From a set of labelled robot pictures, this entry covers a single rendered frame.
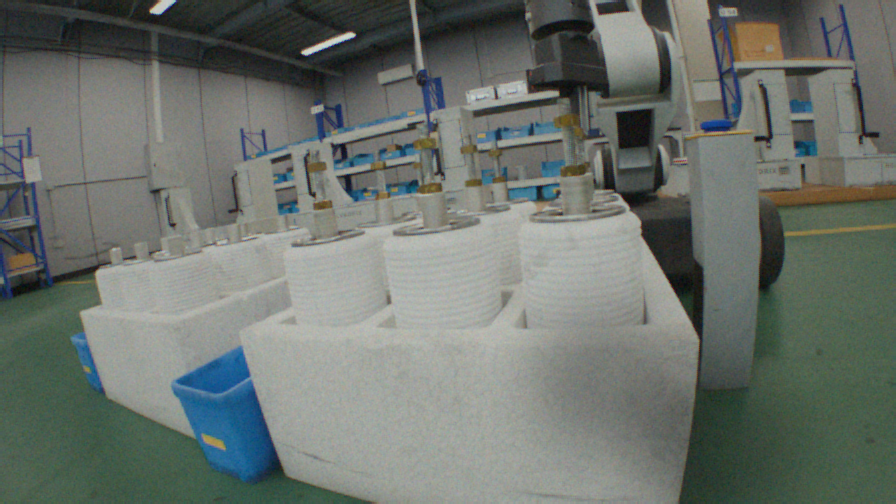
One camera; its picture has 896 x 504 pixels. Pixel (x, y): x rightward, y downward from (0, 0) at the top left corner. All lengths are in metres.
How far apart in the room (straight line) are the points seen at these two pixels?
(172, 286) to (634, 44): 0.87
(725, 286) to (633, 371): 0.27
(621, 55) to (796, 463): 0.70
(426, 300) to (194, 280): 0.37
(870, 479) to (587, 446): 0.30
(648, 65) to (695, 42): 6.23
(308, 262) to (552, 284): 0.21
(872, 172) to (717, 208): 2.58
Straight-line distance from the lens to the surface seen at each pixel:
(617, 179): 1.06
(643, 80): 0.84
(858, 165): 2.96
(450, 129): 2.63
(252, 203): 3.69
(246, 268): 0.66
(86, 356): 0.96
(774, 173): 2.65
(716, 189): 0.49
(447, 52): 9.72
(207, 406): 0.46
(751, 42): 5.75
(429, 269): 0.30
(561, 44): 0.53
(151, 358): 0.64
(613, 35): 0.86
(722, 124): 0.51
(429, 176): 0.34
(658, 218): 0.85
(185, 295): 0.59
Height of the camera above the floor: 0.28
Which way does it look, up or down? 9 degrees down
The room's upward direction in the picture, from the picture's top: 8 degrees counter-clockwise
